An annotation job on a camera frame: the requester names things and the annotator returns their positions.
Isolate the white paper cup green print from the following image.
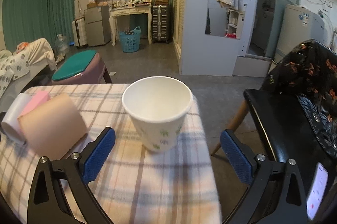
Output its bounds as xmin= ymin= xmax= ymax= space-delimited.
xmin=122 ymin=76 xmax=193 ymax=153

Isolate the brown plastic cup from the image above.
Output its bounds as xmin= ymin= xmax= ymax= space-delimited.
xmin=18 ymin=93 xmax=87 ymax=160

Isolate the white plastic cup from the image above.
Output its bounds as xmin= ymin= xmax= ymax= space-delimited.
xmin=1 ymin=93 xmax=31 ymax=145

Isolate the pink hexagonal cup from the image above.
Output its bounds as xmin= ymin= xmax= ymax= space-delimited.
xmin=19 ymin=91 xmax=50 ymax=117

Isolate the smartphone on gripper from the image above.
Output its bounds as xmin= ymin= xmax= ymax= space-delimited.
xmin=306 ymin=162 xmax=328 ymax=221

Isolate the plaid tablecloth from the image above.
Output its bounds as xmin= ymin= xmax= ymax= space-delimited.
xmin=0 ymin=83 xmax=222 ymax=224

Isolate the black chair with floral cover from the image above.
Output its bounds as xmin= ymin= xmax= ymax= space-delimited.
xmin=210 ymin=39 xmax=337 ymax=224

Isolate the leaf print quilted blanket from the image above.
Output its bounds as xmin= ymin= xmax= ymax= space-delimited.
xmin=1 ymin=51 xmax=30 ymax=96

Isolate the purple stool with green cushion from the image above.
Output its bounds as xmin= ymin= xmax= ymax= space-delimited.
xmin=51 ymin=50 xmax=112 ymax=85

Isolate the bed with beige bedding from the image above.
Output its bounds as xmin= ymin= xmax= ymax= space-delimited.
xmin=1 ymin=38 xmax=56 ymax=111

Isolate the water jug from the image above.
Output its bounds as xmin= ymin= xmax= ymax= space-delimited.
xmin=55 ymin=34 xmax=70 ymax=55

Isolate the white suitcase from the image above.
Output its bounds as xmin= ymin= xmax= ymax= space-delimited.
xmin=72 ymin=17 xmax=88 ymax=48

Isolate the white washing machine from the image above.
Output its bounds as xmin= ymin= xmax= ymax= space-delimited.
xmin=274 ymin=4 xmax=324 ymax=63

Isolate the blue laundry basket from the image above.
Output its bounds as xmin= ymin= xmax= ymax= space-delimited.
xmin=119 ymin=27 xmax=141 ymax=53

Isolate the cream louvred wardrobe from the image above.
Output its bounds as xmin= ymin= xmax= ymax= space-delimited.
xmin=176 ymin=0 xmax=258 ymax=76

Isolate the silver mini fridge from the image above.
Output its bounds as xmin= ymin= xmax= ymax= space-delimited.
xmin=84 ymin=5 xmax=111 ymax=47

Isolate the green curtain left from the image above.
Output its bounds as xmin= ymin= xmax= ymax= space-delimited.
xmin=1 ymin=0 xmax=75 ymax=51

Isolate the white dressing table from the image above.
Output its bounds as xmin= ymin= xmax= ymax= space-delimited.
xmin=108 ymin=3 xmax=152 ymax=47

